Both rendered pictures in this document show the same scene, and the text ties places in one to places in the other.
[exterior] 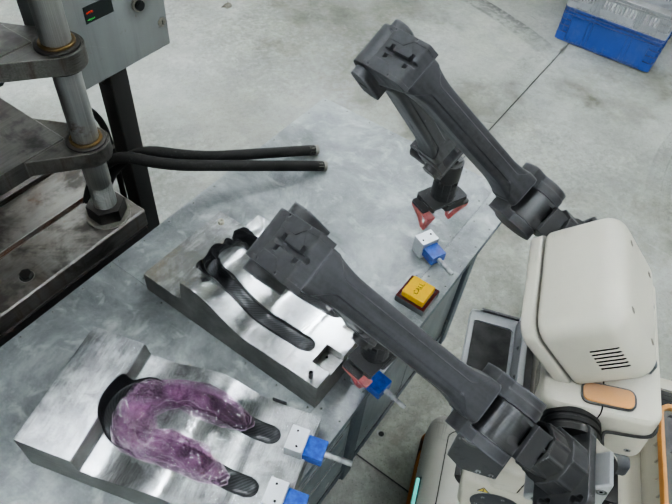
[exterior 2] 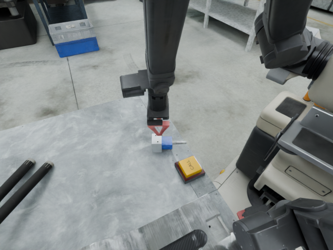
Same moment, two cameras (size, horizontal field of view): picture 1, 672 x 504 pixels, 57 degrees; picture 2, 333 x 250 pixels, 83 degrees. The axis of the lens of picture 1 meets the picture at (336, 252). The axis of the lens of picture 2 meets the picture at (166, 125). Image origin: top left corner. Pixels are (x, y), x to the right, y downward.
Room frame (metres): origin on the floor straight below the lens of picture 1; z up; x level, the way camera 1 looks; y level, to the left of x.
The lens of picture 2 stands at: (0.79, 0.12, 1.40)
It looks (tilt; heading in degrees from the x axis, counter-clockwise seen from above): 47 degrees down; 304
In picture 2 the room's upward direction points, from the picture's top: straight up
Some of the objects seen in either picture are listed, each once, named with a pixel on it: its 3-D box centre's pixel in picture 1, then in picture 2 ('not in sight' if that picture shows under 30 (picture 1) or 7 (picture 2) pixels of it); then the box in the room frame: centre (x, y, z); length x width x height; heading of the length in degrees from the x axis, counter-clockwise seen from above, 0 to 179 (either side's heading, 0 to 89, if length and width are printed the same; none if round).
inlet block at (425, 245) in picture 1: (436, 256); (169, 142); (1.03, -0.25, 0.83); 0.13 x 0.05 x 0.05; 36
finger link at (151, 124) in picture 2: (429, 213); (158, 122); (1.05, -0.21, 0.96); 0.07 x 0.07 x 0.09; 36
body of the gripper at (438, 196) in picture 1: (444, 188); (157, 100); (1.06, -0.23, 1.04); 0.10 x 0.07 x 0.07; 126
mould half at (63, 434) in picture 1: (177, 433); not in sight; (0.49, 0.27, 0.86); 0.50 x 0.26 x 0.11; 76
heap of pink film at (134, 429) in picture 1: (177, 421); not in sight; (0.49, 0.26, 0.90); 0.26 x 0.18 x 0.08; 76
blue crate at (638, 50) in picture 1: (616, 26); (76, 42); (3.67, -1.56, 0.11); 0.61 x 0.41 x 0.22; 59
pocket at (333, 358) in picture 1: (327, 363); not in sight; (0.67, -0.01, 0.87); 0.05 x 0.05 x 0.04; 59
